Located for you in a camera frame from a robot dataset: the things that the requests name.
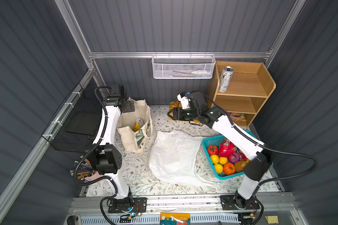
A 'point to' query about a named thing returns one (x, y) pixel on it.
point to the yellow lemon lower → (218, 168)
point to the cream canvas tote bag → (130, 141)
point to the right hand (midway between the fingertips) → (172, 115)
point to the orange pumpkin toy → (229, 168)
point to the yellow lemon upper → (214, 159)
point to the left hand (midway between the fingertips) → (123, 107)
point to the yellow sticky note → (272, 219)
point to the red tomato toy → (212, 149)
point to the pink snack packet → (237, 116)
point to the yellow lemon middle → (223, 160)
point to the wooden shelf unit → (240, 88)
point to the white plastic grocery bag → (173, 155)
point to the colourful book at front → (173, 218)
